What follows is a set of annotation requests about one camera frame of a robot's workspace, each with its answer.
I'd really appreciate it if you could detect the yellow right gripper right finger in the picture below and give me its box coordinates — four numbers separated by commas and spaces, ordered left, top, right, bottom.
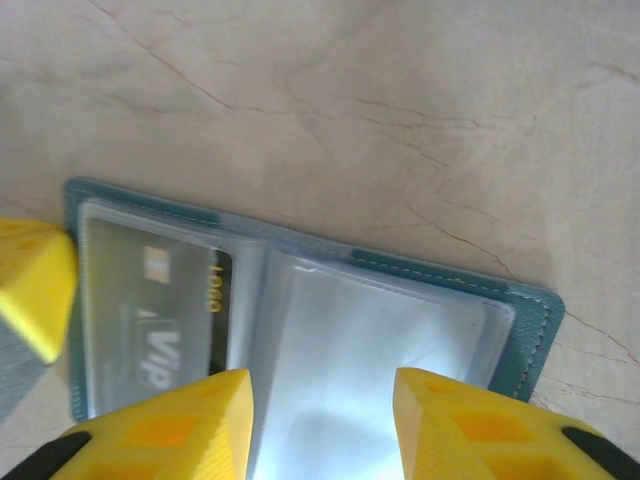
393, 367, 640, 480

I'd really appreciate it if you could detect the black Vip logo card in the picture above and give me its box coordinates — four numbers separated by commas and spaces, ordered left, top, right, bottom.
82, 222, 236, 406

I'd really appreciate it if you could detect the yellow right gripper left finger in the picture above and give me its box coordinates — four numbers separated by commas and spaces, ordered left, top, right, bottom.
0, 368, 256, 480

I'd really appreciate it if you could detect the teal card holder wallet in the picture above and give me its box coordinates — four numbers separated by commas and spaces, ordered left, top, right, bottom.
63, 177, 567, 480

